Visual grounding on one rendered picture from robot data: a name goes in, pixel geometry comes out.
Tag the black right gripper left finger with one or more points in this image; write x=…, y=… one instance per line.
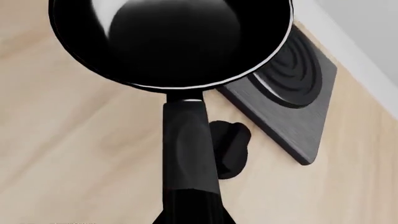
x=174, y=210

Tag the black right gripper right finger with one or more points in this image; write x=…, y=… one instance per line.
x=208, y=210

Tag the black frying pan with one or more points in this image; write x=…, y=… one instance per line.
x=174, y=46

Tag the black square stove plate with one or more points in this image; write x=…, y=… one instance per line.
x=295, y=116

